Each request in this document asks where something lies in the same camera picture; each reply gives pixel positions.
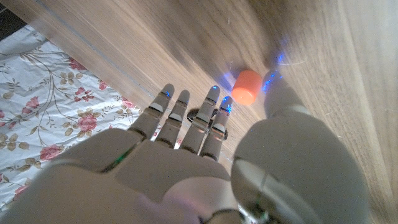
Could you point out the floral backdrop cloth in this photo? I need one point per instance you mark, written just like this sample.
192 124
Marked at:
46 102

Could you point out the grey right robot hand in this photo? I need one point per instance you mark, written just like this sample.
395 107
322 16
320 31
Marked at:
155 177

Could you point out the orange glue stick cap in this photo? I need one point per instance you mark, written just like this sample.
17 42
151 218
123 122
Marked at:
246 87

